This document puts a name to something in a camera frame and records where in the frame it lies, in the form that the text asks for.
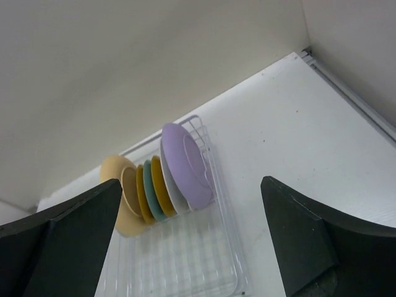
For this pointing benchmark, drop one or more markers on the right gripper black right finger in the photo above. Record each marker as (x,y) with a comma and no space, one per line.
(322,251)

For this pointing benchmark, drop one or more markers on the lilac plastic plate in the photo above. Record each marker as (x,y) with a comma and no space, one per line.
(187,165)

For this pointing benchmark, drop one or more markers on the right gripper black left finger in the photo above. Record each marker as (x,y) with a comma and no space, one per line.
(61,250)

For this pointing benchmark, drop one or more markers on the white wire dish rack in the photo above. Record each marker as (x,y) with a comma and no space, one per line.
(195,253)

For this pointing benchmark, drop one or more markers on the aluminium table edge rail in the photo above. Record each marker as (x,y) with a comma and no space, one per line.
(380,124)

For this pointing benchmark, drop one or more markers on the beige deep plate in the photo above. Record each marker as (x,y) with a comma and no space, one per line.
(129,221)

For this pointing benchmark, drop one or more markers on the white plate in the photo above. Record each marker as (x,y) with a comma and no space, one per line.
(178,201)

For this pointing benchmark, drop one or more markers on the yellow patterned plate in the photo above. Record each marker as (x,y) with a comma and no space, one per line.
(161,191)
(144,207)

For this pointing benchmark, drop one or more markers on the teal green plate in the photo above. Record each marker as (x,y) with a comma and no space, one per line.
(151,196)

